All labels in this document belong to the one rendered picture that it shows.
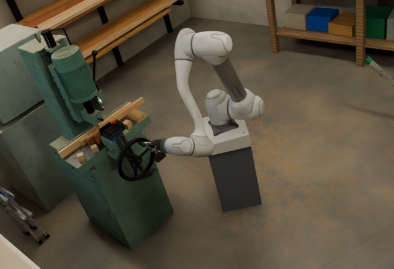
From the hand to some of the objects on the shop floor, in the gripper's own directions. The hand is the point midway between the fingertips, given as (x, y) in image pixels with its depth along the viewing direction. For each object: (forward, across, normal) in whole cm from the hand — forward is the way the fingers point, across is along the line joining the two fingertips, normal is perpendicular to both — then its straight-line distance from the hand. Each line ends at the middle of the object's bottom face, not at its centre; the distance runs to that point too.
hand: (147, 144), depth 259 cm
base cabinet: (+81, +7, +67) cm, 105 cm away
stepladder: (+131, +73, +49) cm, 158 cm away
